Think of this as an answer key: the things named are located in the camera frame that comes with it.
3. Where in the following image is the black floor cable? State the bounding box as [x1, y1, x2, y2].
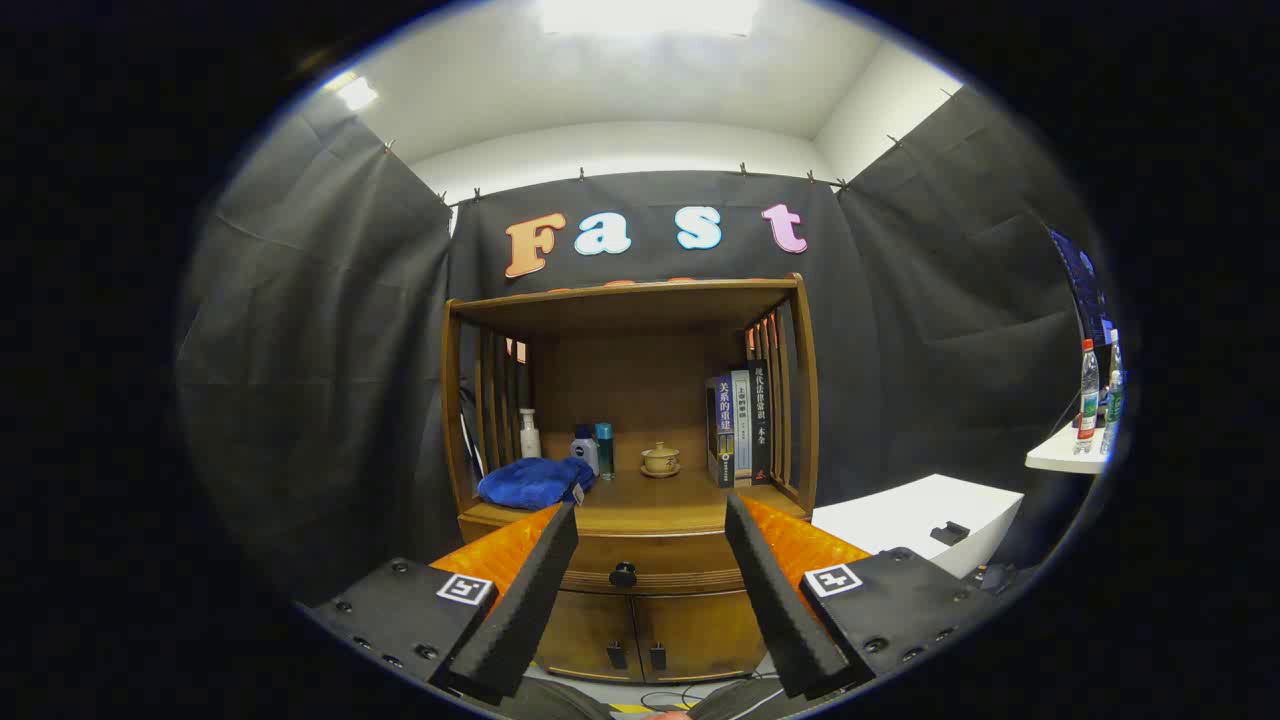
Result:
[640, 685, 781, 713]

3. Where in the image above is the wooden countertop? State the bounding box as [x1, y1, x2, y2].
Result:
[470, 465, 806, 536]

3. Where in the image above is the wooden cabinet door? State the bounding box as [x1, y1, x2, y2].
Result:
[632, 590, 766, 683]
[535, 590, 641, 683]

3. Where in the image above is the black spine book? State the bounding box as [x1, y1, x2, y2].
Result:
[748, 360, 773, 486]

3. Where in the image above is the green label water bottle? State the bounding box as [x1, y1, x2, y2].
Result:
[1100, 340, 1123, 456]

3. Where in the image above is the wooden cabinet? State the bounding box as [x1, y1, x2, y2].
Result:
[440, 273, 821, 686]

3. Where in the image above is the blue towel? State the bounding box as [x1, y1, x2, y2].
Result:
[477, 457, 597, 511]

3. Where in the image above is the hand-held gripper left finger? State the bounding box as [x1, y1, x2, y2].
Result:
[300, 500, 581, 706]

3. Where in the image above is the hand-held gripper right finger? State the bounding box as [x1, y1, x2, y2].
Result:
[722, 492, 1001, 701]

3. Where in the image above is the wooden drawer with black knob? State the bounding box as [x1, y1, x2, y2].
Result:
[458, 505, 811, 599]

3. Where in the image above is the black backdrop cloth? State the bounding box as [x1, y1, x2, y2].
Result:
[178, 85, 1111, 601]

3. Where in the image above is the white box unit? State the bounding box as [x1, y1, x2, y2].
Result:
[810, 473, 1026, 581]

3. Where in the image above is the pale spine book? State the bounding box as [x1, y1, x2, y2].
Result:
[731, 369, 753, 488]

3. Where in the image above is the blue spine book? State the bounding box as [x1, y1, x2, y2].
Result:
[706, 375, 736, 489]

